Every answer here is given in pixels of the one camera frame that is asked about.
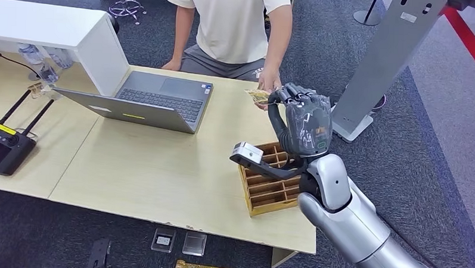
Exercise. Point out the person's right hand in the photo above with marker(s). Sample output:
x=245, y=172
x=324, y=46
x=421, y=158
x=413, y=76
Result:
x=171, y=65

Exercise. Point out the person's left hand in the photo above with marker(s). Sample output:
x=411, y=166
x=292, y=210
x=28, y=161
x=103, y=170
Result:
x=269, y=81

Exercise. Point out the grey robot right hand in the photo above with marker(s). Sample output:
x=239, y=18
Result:
x=309, y=123

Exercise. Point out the person's right forearm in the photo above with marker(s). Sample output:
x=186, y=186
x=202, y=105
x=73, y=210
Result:
x=182, y=42

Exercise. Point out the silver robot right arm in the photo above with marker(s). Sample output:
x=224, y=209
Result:
x=356, y=228

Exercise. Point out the person's left forearm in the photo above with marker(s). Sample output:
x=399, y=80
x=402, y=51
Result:
x=278, y=49

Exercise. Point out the person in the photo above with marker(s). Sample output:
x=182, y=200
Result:
x=231, y=26

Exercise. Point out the wooden slotted card box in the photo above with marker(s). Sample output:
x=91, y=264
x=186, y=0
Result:
x=269, y=193

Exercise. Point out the grey laptop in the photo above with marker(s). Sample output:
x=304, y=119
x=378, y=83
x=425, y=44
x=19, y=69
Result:
x=159, y=97

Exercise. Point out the chrome chair base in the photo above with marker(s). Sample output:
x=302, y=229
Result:
x=125, y=9

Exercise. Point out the white desk shelf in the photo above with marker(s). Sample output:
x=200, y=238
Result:
x=94, y=45

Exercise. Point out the grey kiosk stand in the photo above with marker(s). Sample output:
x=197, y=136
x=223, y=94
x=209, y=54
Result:
x=386, y=55

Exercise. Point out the clear plastic water bottle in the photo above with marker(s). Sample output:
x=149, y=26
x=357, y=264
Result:
x=30, y=54
x=61, y=58
x=49, y=73

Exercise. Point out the stanchion pole with round base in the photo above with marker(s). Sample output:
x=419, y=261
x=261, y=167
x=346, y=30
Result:
x=366, y=17

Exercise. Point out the small clear acrylic stand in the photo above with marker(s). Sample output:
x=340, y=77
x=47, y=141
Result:
x=36, y=89

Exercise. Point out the metal floor socket cover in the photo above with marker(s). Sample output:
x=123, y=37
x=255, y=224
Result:
x=194, y=243

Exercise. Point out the floor socket box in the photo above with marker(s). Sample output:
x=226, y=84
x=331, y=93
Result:
x=163, y=240

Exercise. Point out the red barrier belt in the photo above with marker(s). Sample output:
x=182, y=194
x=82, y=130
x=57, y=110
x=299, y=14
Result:
x=468, y=40

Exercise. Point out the black remote controller with antennas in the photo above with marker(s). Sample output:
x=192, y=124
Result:
x=4, y=148

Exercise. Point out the black device on floor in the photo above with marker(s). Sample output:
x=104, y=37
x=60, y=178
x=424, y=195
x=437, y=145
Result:
x=98, y=256

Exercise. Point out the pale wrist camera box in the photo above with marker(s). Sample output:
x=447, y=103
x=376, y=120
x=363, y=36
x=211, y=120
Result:
x=248, y=152

